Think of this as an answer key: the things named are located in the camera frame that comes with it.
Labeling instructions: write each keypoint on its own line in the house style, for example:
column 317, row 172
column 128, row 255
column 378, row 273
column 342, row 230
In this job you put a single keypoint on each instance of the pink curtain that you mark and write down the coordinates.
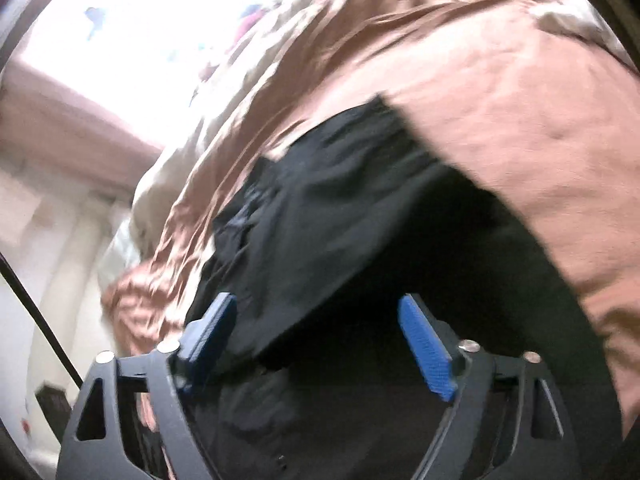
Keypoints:
column 60, row 110

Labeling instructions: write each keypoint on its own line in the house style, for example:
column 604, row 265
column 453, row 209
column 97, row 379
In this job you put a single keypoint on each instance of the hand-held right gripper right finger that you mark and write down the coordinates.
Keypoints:
column 425, row 345

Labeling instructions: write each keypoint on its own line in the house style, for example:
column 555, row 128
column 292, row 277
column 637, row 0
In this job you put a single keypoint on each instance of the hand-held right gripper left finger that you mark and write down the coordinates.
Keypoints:
column 212, row 327

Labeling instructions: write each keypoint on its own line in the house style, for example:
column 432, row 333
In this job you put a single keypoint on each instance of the brown bed sheet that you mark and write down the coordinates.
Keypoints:
column 475, row 85

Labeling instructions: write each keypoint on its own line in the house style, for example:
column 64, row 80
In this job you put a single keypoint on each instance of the black garment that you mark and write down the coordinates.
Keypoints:
column 350, row 210

